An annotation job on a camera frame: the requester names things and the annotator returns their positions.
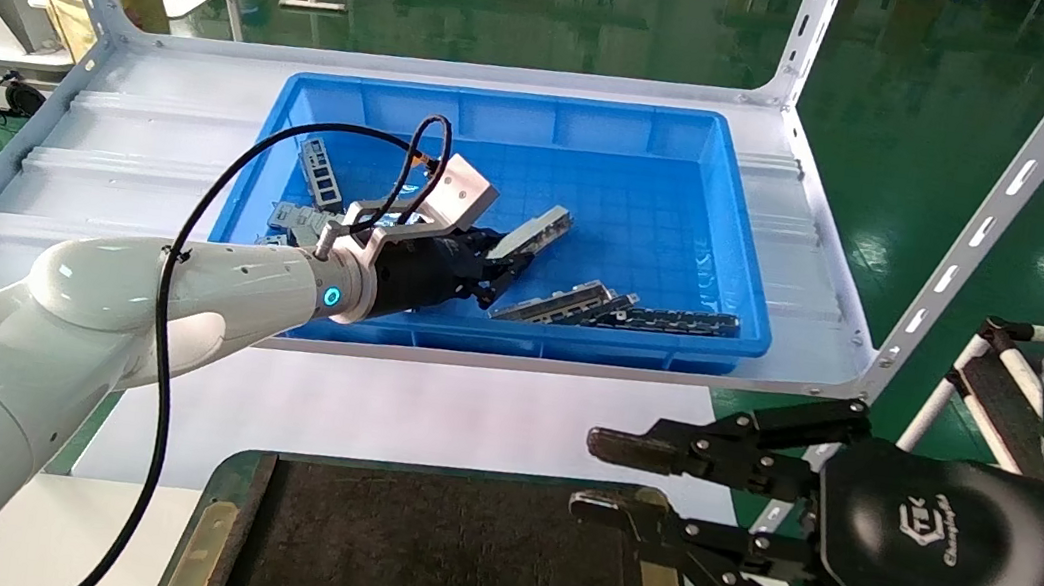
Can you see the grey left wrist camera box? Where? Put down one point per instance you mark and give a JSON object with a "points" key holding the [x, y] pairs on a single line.
{"points": [[454, 198]]}

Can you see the long dark metal bracket part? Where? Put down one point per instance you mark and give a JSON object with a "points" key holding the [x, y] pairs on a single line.
{"points": [[680, 322]]}

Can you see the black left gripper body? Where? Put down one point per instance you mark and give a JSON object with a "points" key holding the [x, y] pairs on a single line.
{"points": [[423, 275]]}

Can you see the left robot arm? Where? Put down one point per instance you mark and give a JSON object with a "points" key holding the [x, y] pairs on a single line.
{"points": [[74, 325]]}

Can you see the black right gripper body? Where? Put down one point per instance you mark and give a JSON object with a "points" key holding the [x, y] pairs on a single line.
{"points": [[932, 549]]}

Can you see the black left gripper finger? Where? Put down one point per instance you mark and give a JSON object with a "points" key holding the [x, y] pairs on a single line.
{"points": [[495, 244], [498, 285]]}

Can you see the black container tray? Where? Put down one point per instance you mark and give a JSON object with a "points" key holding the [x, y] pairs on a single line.
{"points": [[447, 556]]}

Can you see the upright dark metal bracket part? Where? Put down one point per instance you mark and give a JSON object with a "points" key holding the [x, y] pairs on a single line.
{"points": [[324, 174]]}

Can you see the blue plastic bin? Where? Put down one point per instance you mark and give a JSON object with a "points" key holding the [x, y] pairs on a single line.
{"points": [[654, 210]]}

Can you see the white metal shelf rack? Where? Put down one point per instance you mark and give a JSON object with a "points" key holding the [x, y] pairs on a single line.
{"points": [[138, 142]]}

